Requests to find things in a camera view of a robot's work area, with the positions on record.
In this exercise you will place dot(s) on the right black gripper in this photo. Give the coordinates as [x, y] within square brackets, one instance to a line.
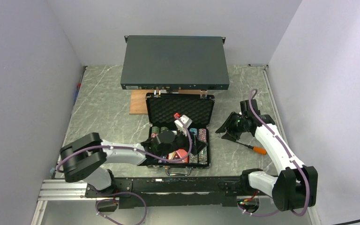
[233, 136]

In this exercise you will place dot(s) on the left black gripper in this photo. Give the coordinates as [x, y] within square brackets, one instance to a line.
[198, 145]

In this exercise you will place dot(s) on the black poker chip case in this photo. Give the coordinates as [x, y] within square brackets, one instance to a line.
[162, 107]

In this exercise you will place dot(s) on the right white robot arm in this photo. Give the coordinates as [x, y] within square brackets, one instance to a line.
[295, 184]

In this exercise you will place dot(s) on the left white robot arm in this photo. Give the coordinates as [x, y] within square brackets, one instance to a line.
[83, 158]

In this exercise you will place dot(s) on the light blue chip column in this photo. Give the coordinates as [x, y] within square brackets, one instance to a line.
[193, 158]

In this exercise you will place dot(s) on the red green chip column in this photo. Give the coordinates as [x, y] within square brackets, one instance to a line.
[154, 131]

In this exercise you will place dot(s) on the wooden board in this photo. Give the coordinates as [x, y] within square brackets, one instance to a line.
[138, 99]

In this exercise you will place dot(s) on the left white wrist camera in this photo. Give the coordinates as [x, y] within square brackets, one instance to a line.
[182, 122]

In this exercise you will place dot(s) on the orange handled screwdriver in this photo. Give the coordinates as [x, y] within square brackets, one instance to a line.
[256, 149]

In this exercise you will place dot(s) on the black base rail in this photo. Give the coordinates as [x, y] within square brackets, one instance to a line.
[176, 191]

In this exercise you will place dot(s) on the dark rack-mount server unit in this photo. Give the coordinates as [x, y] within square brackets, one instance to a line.
[162, 62]

